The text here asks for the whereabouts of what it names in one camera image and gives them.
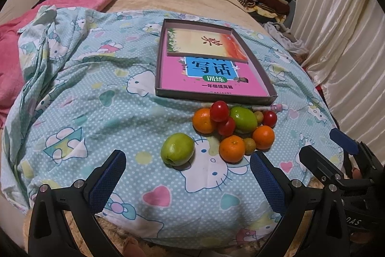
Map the orange tangerine front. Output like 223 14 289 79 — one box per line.
218 135 246 164

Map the small brown longan front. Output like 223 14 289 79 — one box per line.
244 138 257 155

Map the pink Chinese workbook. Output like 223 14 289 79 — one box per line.
160 57 269 97

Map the large green jujube fruit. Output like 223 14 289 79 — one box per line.
230 106 258 134

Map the orange tangerine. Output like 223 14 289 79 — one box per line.
192 108 217 134
252 125 275 151
218 135 246 164

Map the small brown longan back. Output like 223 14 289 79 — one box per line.
254 111 264 125

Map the pink blanket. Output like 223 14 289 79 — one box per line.
1 0 112 127

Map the small green apple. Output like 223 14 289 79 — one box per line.
160 133 194 166

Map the red tomato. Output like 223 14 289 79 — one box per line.
210 100 230 123
262 110 277 128
217 117 236 137

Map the small brown longan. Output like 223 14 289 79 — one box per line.
254 111 264 125
244 138 257 155

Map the white crumpled garment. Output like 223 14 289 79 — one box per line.
263 22 309 55

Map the grey cardboard box tray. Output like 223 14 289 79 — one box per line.
155 19 277 106

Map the cream satin curtain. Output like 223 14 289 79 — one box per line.
292 0 385 161

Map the beige bed sheet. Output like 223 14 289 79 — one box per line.
103 0 268 34

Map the red tomato top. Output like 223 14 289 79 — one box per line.
210 100 230 123

